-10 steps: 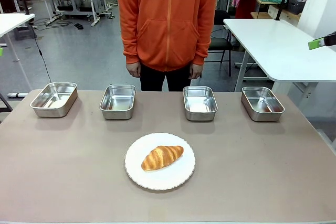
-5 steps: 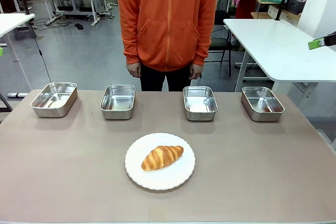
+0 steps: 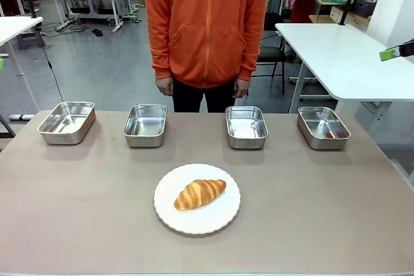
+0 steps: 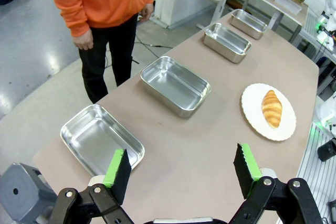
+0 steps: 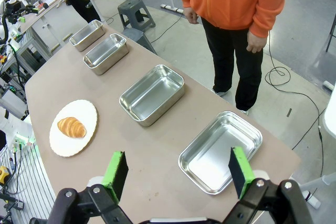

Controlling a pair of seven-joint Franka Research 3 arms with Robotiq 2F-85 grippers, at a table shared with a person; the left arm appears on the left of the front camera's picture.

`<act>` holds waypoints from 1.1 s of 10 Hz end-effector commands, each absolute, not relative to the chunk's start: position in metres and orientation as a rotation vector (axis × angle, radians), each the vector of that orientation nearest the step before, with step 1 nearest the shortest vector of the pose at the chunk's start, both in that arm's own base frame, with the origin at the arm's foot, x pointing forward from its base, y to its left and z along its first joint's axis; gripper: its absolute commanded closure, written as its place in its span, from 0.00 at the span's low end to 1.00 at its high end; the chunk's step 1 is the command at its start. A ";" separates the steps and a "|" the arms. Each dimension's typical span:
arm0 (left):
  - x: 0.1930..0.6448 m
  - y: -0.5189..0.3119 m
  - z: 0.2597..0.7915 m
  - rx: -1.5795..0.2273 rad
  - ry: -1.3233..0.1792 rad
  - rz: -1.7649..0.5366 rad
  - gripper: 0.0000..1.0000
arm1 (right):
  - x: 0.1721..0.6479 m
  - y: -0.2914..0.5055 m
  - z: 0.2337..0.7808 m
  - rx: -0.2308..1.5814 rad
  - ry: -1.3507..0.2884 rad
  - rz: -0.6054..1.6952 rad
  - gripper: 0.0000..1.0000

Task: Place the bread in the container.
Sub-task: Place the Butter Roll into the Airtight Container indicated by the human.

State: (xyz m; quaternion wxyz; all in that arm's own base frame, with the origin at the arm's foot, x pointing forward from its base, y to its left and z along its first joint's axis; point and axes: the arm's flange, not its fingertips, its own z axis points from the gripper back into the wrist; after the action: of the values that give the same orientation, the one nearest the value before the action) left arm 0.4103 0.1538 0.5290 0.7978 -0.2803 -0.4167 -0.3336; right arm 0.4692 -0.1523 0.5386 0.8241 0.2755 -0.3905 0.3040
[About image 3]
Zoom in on golden brown croissant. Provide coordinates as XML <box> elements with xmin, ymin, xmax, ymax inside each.
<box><xmin>173</xmin><ymin>178</ymin><xmax>227</xmax><ymax>213</ymax></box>

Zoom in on person's left orange-sleeved forearm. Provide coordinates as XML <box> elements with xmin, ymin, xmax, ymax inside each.
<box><xmin>234</xmin><ymin>14</ymin><xmax>265</xmax><ymax>81</ymax></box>

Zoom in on person's right orange-sleeved forearm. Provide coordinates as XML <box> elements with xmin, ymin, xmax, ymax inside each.
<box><xmin>147</xmin><ymin>14</ymin><xmax>175</xmax><ymax>80</ymax></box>

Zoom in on rectangular stainless steel container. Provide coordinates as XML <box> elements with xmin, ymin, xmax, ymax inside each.
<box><xmin>296</xmin><ymin>106</ymin><xmax>351</xmax><ymax>151</ymax></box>
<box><xmin>122</xmin><ymin>104</ymin><xmax>168</xmax><ymax>149</ymax></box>
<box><xmin>224</xmin><ymin>105</ymin><xmax>269</xmax><ymax>151</ymax></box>
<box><xmin>36</xmin><ymin>101</ymin><xmax>96</xmax><ymax>146</ymax></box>

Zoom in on person's left hand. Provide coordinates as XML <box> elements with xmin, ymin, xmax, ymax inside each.
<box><xmin>233</xmin><ymin>78</ymin><xmax>250</xmax><ymax>99</ymax></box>

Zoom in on person's right hand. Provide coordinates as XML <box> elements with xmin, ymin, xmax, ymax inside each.
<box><xmin>155</xmin><ymin>76</ymin><xmax>175</xmax><ymax>97</ymax></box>

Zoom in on small white side table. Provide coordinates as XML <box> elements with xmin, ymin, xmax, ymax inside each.
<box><xmin>0</xmin><ymin>16</ymin><xmax>44</xmax><ymax>78</ymax></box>

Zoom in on large white side table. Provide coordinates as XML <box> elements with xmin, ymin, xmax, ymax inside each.
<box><xmin>274</xmin><ymin>23</ymin><xmax>414</xmax><ymax>105</ymax></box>

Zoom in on dark plastic storage crate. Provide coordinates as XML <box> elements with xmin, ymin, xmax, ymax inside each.
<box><xmin>353</xmin><ymin>0</ymin><xmax>378</xmax><ymax>20</ymax></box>

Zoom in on grey floor power strip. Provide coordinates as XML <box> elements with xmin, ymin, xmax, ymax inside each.
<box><xmin>8</xmin><ymin>113</ymin><xmax>35</xmax><ymax>122</ymax></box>

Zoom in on black folding chair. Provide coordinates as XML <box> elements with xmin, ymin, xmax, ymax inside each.
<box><xmin>255</xmin><ymin>12</ymin><xmax>287</xmax><ymax>94</ymax></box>

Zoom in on orange zip hoodie torso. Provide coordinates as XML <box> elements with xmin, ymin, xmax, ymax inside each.
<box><xmin>144</xmin><ymin>0</ymin><xmax>271</xmax><ymax>89</ymax></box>

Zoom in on black trousers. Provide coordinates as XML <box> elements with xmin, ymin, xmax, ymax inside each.
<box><xmin>171</xmin><ymin>78</ymin><xmax>237</xmax><ymax>114</ymax></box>

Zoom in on white scalloped round plate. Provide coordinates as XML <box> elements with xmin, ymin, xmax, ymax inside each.
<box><xmin>153</xmin><ymin>163</ymin><xmax>241</xmax><ymax>235</ymax></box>

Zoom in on thin black floor cable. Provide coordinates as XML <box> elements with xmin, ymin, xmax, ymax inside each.
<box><xmin>36</xmin><ymin>28</ymin><xmax>65</xmax><ymax>102</ymax></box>

